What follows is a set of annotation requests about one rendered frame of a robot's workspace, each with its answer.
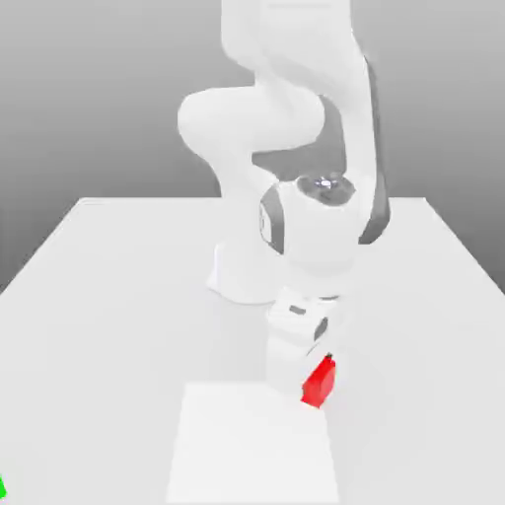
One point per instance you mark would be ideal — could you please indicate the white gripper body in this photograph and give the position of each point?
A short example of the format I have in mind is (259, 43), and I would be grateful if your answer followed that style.
(286, 361)

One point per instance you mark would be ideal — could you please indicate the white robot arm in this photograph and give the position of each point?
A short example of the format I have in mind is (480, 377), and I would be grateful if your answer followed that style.
(292, 118)

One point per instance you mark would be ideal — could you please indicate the small green cube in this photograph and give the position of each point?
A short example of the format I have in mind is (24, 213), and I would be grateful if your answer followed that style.
(2, 489)

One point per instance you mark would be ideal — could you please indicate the small red cube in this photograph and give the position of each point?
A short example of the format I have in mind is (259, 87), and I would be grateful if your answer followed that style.
(318, 383)

